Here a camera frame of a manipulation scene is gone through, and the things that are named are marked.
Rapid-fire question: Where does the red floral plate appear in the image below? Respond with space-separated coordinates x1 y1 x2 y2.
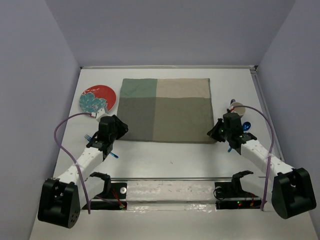
78 84 117 114

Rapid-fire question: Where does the green beige patchwork cloth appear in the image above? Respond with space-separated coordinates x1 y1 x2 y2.
117 78 215 144

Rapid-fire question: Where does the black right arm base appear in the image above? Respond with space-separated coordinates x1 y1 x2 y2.
213 170 262 210

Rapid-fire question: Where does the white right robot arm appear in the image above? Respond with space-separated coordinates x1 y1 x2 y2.
207 112 317 219

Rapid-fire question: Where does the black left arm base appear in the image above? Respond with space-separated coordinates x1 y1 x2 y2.
86 172 128 211

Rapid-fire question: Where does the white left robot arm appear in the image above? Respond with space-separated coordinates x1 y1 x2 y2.
37 113 129 229

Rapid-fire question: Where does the blue metallic spoon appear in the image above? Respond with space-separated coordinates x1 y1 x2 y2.
227 121 252 153

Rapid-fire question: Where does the purple mug cream inside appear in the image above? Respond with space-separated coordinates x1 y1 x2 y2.
229 99 246 118

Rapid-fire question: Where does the blue metallic fork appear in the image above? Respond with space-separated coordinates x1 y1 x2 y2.
84 134 119 159

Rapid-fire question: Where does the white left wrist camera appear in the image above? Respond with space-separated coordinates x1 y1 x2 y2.
95 108 109 122

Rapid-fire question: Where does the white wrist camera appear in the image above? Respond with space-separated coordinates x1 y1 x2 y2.
95 108 109 122
227 105 236 113

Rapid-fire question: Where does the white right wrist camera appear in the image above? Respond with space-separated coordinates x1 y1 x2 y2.
227 105 236 113

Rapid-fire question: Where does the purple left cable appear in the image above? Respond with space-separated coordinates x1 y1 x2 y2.
54 112 97 215

